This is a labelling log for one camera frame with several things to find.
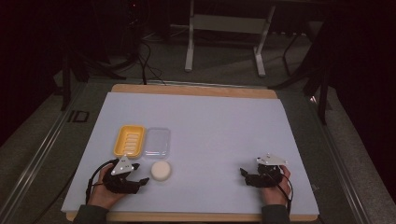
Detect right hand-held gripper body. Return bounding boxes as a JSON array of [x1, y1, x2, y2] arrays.
[[247, 152, 289, 189]]

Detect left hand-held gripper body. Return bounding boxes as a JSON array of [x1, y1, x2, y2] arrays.
[[102, 154, 143, 195]]

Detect person's right hand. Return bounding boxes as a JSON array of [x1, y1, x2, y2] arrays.
[[260, 164, 292, 206]]

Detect person's left hand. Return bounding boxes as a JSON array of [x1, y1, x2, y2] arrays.
[[88, 163, 126, 210]]

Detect yellow soap dish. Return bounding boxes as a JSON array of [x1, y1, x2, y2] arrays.
[[113, 124, 147, 159]]

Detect clear plastic container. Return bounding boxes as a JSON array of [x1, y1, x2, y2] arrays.
[[143, 126, 172, 158]]

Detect white foam mat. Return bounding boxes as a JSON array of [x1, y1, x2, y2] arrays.
[[61, 91, 320, 217]]

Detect white work board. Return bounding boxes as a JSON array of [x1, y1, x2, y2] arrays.
[[65, 83, 319, 223]]

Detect black metal stand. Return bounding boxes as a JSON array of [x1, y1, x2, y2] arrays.
[[268, 18, 332, 126], [60, 0, 132, 112]]

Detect white metal stand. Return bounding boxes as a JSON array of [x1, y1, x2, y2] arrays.
[[184, 0, 277, 78]]

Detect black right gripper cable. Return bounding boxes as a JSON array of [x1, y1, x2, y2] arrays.
[[270, 170, 294, 217]]

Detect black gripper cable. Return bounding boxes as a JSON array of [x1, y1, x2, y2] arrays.
[[85, 159, 120, 205], [270, 170, 294, 217]]

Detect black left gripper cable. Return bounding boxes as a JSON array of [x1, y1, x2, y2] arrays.
[[85, 159, 120, 205]]

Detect aluminium floor rail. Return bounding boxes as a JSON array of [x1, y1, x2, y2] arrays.
[[0, 83, 87, 224], [306, 92, 373, 224]]

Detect black floor cables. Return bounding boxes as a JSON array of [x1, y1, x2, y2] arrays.
[[124, 31, 167, 86]]

